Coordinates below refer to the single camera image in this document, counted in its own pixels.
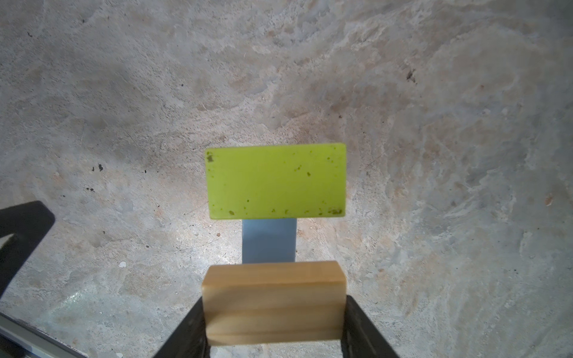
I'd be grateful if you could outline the natural tan wood block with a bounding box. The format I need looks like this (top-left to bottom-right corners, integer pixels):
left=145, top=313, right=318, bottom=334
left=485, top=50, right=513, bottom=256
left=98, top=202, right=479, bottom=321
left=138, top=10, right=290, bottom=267
left=201, top=261, right=347, bottom=346

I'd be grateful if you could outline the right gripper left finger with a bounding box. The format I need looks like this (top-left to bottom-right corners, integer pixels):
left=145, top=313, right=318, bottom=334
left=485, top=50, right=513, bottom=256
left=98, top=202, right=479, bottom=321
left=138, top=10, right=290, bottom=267
left=154, top=298, right=210, bottom=358

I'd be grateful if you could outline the lime green wood block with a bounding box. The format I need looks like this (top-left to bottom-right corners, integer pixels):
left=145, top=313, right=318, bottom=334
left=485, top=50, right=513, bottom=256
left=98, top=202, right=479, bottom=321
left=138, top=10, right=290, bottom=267
left=204, top=143, right=347, bottom=220

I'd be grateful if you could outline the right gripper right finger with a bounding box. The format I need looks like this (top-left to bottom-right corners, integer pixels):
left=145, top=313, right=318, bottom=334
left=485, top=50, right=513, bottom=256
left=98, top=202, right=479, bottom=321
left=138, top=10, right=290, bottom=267
left=341, top=295, right=399, bottom=358

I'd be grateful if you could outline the aluminium mounting rail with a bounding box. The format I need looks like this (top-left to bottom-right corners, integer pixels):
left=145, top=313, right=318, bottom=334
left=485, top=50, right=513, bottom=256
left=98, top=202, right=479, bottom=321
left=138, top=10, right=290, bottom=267
left=1, top=313, right=86, bottom=357

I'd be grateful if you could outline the light blue wood block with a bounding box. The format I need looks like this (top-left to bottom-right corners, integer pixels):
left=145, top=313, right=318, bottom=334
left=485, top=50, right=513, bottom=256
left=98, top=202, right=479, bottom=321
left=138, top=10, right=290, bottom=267
left=242, top=219, right=297, bottom=264

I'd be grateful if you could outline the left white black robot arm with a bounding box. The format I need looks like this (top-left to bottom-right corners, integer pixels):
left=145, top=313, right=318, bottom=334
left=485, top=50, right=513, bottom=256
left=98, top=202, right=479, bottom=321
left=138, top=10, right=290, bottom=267
left=1, top=201, right=55, bottom=295

